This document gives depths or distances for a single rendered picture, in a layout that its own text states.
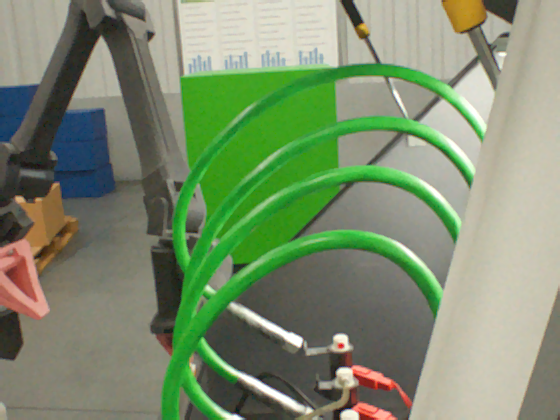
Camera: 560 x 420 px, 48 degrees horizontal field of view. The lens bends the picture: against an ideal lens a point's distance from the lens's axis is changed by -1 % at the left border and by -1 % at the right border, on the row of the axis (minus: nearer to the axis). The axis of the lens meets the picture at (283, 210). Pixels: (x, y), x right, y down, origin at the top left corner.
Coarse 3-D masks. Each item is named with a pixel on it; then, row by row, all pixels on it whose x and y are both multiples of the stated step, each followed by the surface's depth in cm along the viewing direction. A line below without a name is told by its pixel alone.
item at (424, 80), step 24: (336, 72) 66; (360, 72) 66; (384, 72) 66; (408, 72) 65; (264, 96) 67; (288, 96) 67; (456, 96) 66; (240, 120) 67; (480, 120) 67; (216, 144) 68; (192, 168) 69; (192, 192) 70
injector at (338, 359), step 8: (336, 352) 73; (344, 352) 73; (352, 352) 74; (336, 360) 73; (344, 360) 73; (352, 360) 74; (336, 368) 74; (336, 376) 74; (320, 392) 75; (328, 392) 75
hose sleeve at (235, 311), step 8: (232, 304) 73; (224, 312) 73; (232, 312) 73; (240, 312) 73; (248, 312) 73; (240, 320) 73; (248, 320) 73; (256, 320) 73; (264, 320) 74; (256, 328) 73; (264, 328) 73; (272, 328) 73; (280, 328) 74; (264, 336) 73; (272, 336) 73; (280, 336) 73; (288, 336) 74; (280, 344) 74
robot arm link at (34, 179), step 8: (24, 168) 119; (32, 168) 120; (40, 168) 122; (24, 176) 119; (32, 176) 120; (40, 176) 121; (24, 184) 119; (32, 184) 120; (40, 184) 122; (16, 192) 119; (24, 192) 120; (32, 192) 122; (40, 192) 123; (8, 200) 120; (32, 200) 123
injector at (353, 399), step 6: (336, 378) 67; (354, 378) 67; (354, 384) 66; (336, 390) 66; (342, 390) 65; (354, 390) 65; (336, 396) 66; (348, 396) 65; (354, 396) 66; (348, 402) 65; (354, 402) 66; (342, 408) 66; (348, 408) 66; (336, 414) 66
